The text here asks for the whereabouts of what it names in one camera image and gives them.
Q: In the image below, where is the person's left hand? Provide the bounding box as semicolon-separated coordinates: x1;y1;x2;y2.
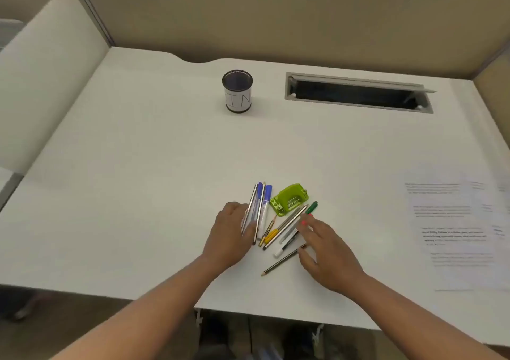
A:
201;200;259;273

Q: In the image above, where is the person's right hand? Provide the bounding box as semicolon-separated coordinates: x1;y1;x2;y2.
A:
296;213;367;297

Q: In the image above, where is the yellow barrel pen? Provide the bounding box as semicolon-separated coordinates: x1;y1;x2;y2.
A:
258;228;281;249

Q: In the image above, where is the pile of pens and pencils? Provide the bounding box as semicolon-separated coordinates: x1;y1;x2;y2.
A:
240;181;319;278

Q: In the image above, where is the green capped pen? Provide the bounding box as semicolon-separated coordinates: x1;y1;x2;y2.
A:
280;200;319;246

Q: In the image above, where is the green hole punch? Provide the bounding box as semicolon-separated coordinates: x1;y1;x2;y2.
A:
269;183;310;217

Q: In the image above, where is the stack of printed paper sheets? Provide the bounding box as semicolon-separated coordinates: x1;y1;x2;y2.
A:
402;164;510;292

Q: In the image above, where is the person's right forearm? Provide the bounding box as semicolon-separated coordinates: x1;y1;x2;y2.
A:
344;274;507;360

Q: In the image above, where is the person's left forearm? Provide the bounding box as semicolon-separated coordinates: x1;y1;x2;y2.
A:
49;255;236;360

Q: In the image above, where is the person's right black shoe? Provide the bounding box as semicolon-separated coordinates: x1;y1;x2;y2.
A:
278;323;324;360

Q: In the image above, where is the black mesh pen cup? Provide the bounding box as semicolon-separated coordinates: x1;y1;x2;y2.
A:
222;69;254;114

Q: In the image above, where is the cream rounded desk divider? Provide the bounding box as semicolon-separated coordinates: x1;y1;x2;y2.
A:
0;0;111;175

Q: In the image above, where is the grey desk cable hatch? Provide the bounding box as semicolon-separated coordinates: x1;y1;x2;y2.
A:
284;71;437;114
0;19;24;49

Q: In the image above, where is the grey partition post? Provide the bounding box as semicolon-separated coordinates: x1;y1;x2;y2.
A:
70;0;116;47

